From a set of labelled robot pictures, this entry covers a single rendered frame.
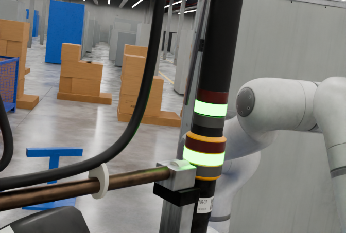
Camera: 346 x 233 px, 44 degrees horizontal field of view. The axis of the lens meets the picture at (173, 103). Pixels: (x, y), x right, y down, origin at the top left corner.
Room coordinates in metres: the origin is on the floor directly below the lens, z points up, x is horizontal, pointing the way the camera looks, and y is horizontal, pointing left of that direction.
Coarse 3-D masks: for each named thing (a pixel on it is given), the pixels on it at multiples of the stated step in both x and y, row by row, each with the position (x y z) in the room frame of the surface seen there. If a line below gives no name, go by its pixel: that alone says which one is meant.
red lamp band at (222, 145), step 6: (186, 138) 0.44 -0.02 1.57; (192, 138) 0.43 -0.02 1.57; (186, 144) 0.44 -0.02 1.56; (192, 144) 0.43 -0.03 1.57; (198, 144) 0.42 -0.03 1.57; (204, 144) 0.42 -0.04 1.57; (210, 144) 0.42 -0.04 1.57; (216, 144) 0.43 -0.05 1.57; (222, 144) 0.43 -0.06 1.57; (198, 150) 0.42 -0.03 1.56; (204, 150) 0.42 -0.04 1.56; (210, 150) 0.42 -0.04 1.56; (216, 150) 0.43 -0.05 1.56; (222, 150) 0.43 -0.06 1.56
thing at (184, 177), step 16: (176, 160) 0.43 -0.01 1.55; (176, 176) 0.40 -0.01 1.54; (192, 176) 0.41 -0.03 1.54; (160, 192) 0.41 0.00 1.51; (176, 192) 0.40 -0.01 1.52; (192, 192) 0.41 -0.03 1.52; (176, 208) 0.41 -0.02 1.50; (192, 208) 0.42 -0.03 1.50; (160, 224) 0.43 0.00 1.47; (176, 224) 0.41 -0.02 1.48
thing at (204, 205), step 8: (200, 184) 0.43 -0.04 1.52; (208, 184) 0.43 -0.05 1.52; (200, 192) 0.43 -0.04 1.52; (208, 192) 0.43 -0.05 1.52; (200, 200) 0.43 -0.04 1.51; (208, 200) 0.43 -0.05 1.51; (200, 208) 0.43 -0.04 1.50; (208, 208) 0.43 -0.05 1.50; (200, 216) 0.43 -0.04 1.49; (208, 216) 0.43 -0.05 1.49; (192, 224) 0.43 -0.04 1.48; (200, 224) 0.43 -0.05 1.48; (192, 232) 0.43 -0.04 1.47; (200, 232) 0.43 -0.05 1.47
